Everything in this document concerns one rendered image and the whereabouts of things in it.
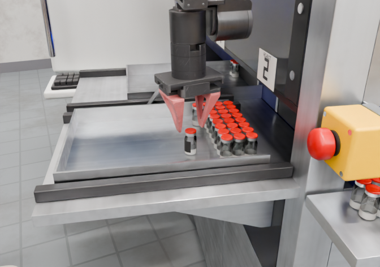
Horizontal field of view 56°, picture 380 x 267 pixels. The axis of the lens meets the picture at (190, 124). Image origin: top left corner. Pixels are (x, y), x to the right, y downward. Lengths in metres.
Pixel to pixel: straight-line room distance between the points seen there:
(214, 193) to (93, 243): 1.31
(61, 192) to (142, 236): 1.27
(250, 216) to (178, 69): 0.32
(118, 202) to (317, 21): 0.38
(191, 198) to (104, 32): 1.01
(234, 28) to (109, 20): 0.92
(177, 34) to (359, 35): 0.25
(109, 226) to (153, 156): 1.26
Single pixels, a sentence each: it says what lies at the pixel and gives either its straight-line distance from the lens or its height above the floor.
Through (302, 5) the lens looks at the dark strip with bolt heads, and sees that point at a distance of 0.56.
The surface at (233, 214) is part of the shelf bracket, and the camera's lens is 0.69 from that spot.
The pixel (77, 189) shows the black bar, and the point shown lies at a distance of 0.56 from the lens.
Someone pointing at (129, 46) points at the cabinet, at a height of 0.89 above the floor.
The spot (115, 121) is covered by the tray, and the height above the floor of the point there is 0.88.
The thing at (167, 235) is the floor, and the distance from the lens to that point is 1.80.
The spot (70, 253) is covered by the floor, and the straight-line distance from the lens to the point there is 1.80.
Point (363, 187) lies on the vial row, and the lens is 0.55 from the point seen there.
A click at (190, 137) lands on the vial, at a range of 0.63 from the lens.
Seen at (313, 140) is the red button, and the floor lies 1.00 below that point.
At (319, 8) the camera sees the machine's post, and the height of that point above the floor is 1.15.
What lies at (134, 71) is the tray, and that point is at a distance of 1.12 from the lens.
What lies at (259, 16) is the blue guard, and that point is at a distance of 0.72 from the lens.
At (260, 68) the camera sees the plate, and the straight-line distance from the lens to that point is 0.71.
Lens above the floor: 1.20
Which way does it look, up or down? 25 degrees down
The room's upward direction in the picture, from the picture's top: straight up
